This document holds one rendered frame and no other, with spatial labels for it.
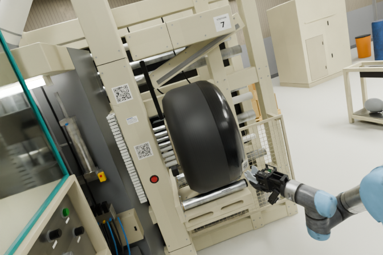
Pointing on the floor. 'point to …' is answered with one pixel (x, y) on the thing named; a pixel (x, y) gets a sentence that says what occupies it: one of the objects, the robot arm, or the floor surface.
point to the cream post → (131, 138)
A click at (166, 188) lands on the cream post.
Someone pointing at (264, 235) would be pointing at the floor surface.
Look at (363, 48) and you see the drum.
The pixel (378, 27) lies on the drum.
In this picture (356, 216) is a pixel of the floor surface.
